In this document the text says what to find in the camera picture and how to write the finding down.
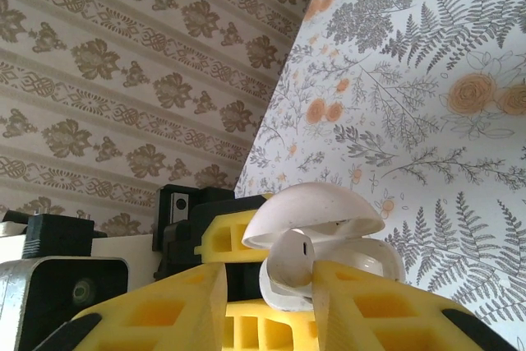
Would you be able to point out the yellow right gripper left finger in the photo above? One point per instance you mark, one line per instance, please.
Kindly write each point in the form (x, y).
(156, 318)

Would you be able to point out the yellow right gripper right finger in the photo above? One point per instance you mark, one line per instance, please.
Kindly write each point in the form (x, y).
(378, 318)

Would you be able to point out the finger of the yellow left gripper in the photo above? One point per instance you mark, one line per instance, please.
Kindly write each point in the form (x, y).
(255, 326)
(222, 240)

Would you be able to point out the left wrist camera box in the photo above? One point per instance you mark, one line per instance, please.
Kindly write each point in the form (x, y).
(49, 285)

